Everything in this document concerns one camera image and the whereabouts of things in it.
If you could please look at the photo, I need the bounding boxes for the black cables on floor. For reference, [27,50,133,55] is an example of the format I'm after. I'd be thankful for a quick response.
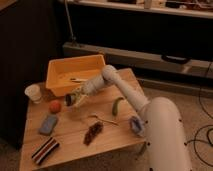
[185,61,213,168]

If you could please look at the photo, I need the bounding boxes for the orange ball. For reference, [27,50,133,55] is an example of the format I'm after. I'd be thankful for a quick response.
[49,100,61,113]

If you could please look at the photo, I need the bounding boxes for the blue crumpled cloth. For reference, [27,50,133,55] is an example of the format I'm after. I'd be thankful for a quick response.
[129,116,145,137]

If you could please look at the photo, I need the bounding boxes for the metal pole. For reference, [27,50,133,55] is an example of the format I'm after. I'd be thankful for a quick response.
[63,0,78,47]

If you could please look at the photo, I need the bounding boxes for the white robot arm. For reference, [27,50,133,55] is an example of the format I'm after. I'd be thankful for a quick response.
[82,65,193,171]

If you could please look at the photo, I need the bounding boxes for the striped eraser block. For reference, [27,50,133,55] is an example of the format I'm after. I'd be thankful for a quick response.
[31,137,59,165]

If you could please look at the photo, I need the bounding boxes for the blue sponge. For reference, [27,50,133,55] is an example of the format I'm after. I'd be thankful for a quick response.
[39,115,58,135]

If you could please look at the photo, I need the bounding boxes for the brown dried bunch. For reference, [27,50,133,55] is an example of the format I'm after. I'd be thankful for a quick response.
[83,121,103,145]

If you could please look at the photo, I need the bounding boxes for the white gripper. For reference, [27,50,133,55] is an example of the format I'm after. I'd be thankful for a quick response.
[82,75,105,95]

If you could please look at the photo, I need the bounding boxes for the green plastic cup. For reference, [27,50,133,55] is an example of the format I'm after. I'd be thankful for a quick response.
[64,87,88,108]

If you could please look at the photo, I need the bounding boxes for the white paper cup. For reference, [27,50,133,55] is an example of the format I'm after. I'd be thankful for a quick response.
[24,84,42,103]

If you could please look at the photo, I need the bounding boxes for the black handle on shelf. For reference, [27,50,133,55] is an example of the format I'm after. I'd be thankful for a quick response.
[161,55,191,65]

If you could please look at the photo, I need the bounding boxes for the yellow plastic bin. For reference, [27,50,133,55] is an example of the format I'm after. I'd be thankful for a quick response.
[46,54,105,97]

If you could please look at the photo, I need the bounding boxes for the wooden utensil in bin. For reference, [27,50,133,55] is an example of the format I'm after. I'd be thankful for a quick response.
[70,78,87,82]

